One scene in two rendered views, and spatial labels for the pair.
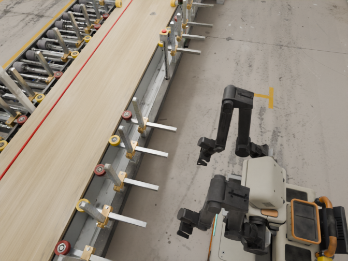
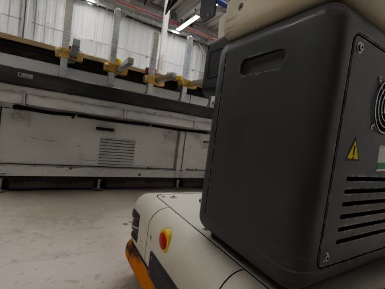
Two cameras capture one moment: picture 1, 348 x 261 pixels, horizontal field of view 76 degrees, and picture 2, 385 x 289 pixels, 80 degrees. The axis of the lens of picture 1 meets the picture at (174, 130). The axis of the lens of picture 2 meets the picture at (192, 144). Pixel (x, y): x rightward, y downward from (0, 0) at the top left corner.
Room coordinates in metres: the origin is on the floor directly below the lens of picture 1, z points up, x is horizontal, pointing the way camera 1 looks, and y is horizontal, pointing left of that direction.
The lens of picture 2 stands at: (-0.34, -0.86, 0.50)
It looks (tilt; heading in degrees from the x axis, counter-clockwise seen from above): 3 degrees down; 42
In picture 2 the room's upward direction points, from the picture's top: 7 degrees clockwise
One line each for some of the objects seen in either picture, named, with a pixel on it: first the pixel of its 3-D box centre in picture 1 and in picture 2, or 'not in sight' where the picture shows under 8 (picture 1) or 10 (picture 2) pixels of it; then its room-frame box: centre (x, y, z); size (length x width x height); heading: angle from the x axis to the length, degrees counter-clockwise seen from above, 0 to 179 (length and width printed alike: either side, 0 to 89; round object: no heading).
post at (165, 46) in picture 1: (166, 60); not in sight; (1.77, 0.04, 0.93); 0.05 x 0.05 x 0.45; 72
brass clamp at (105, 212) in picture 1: (104, 216); (115, 69); (0.38, 0.48, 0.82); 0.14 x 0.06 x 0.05; 162
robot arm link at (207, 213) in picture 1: (209, 208); not in sight; (0.24, -0.12, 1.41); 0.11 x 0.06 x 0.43; 162
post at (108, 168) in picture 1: (116, 180); (152, 69); (0.59, 0.41, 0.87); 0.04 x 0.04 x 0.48; 72
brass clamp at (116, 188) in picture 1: (120, 182); (153, 80); (0.61, 0.41, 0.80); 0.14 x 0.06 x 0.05; 162
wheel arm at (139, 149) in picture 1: (140, 149); (193, 84); (0.85, 0.26, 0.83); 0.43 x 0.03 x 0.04; 72
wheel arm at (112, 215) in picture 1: (114, 216); (120, 68); (0.37, 0.42, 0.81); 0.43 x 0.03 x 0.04; 72
